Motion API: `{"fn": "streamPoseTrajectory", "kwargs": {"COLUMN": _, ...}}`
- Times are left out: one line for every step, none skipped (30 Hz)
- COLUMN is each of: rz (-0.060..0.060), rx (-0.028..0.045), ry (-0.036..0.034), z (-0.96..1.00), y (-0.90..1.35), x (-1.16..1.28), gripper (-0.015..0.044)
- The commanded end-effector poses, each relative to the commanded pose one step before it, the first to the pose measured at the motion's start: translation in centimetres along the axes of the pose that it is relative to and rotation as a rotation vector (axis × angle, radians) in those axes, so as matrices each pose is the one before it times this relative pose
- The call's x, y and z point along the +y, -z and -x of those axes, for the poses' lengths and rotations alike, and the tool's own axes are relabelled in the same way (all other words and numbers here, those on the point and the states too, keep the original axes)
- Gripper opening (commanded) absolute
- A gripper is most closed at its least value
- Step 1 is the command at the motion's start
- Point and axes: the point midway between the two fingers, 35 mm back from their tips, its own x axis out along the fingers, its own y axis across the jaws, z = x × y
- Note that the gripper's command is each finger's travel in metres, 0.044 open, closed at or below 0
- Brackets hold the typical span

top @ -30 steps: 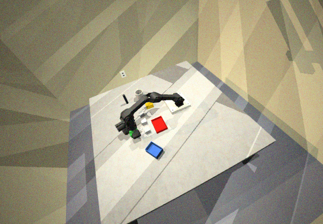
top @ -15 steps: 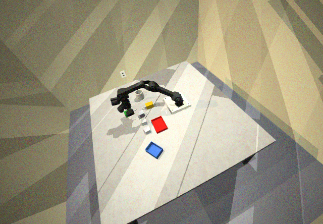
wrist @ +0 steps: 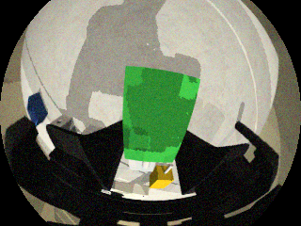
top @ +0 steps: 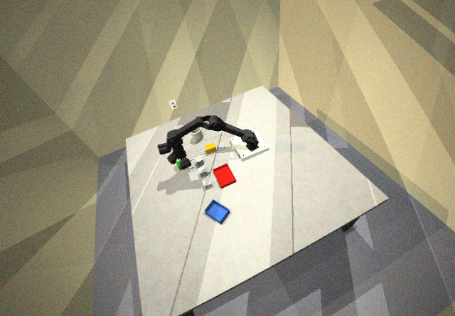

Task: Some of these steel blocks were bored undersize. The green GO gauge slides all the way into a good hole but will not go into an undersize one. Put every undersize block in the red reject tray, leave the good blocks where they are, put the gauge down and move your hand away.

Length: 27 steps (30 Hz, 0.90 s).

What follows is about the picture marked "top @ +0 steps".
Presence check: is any blue tray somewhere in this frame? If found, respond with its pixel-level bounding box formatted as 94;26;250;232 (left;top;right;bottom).
204;200;230;225

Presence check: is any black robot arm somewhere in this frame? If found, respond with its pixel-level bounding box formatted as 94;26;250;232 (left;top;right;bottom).
158;115;259;164

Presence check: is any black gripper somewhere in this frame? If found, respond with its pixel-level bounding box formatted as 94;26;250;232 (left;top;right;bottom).
174;148;191;169

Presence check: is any red tray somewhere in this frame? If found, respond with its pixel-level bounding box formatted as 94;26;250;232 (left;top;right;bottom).
213;164;236;189

